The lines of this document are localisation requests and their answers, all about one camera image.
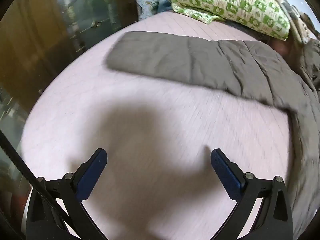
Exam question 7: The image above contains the grey hooded puffer jacket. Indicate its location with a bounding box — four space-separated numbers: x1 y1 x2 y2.
106 31 319 239

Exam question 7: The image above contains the pink quilted bed sheet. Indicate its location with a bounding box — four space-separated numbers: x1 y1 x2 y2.
19 11 295 240

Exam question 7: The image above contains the beige leaf print blanket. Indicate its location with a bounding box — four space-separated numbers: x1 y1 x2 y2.
276 0 319 44

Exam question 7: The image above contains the wooden glass door wardrobe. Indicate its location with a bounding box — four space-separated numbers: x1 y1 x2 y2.
0 0 139 230

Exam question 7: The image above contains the green white patterned pillow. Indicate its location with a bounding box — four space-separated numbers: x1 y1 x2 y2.
169 0 290 41

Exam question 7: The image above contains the black strap cable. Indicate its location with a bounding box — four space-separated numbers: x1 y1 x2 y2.
0 129 83 240

